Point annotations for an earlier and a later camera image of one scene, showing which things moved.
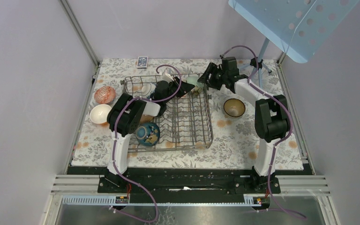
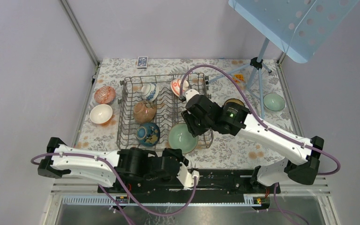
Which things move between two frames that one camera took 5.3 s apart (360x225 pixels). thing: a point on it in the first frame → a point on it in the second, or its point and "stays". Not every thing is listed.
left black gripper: (183, 88) → (177, 153)
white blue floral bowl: (147, 89) stays
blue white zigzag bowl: (104, 94) stays
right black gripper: (212, 69) → (188, 117)
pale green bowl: (193, 80) → (180, 137)
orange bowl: (98, 114) stays
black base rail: (180, 182) stays
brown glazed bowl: (234, 108) stays
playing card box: (142, 62) stays
